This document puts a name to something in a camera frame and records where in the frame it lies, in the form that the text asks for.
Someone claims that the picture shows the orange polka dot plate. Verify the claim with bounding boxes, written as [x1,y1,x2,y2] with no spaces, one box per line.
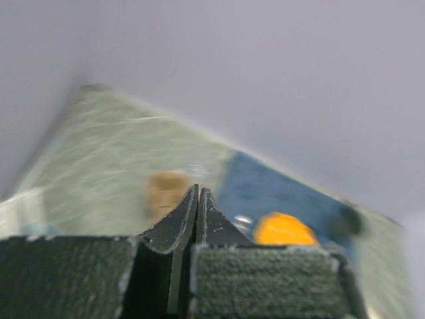
[253,211,319,245]

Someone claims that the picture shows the blue alphabet cloth mat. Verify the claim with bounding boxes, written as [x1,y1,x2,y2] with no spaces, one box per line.
[217,152,347,244]

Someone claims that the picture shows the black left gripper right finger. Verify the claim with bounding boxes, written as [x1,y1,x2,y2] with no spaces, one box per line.
[195,188,254,248]

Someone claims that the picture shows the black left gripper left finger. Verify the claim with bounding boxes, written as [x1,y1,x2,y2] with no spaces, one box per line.
[137,184,199,255]

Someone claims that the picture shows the silver fork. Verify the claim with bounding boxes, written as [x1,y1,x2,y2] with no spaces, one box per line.
[234,215,255,229]

